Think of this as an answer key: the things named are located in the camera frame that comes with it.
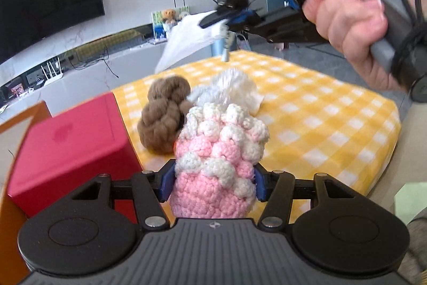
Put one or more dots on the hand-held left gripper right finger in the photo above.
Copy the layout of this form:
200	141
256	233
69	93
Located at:
262	184

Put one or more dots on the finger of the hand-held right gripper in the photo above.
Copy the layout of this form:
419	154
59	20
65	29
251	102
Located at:
216	18
283	33

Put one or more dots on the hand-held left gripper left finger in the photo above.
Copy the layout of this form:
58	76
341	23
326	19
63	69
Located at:
166	181

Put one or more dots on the pink white crochet pouch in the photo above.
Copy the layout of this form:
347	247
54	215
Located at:
213	164

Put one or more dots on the brown plush toy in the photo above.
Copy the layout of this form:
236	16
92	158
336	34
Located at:
163	118

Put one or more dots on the orange box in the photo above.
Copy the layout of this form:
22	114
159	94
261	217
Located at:
36	111

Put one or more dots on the person's right hand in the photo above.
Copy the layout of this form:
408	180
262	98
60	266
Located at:
347	18

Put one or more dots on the woven basket bag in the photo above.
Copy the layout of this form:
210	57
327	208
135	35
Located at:
244	43

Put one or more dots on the small teddy bear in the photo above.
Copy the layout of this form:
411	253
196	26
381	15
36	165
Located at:
169	16

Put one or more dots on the green picture board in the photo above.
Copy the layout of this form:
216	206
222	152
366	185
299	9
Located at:
158	24

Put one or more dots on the white fluffy scrunchie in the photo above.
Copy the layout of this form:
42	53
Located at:
237	88

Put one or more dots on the red cube box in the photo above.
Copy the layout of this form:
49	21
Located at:
73	151

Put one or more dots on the white marble TV console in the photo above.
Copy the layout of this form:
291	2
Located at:
133	71

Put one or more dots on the white router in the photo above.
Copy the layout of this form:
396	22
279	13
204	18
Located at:
53	78

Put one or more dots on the small pink photo card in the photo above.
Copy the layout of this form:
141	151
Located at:
16	90

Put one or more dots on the black wall television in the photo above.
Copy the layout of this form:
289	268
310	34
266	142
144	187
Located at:
50	4

